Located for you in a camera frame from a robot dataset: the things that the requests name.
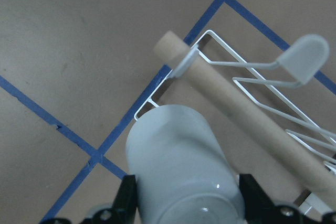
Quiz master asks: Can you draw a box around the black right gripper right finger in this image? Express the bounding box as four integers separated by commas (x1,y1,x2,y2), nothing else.
239,174,335,224

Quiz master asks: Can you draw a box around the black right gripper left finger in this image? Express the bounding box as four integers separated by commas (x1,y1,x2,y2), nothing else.
39,174,139,224

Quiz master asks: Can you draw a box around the white plastic cup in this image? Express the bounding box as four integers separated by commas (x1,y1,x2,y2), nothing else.
126,104,245,223

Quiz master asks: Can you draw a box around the wooden rack dowel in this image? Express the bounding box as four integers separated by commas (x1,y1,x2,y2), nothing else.
153,31,336,199

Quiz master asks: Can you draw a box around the white wire cup rack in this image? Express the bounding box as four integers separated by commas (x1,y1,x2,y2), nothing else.
133,29,336,216

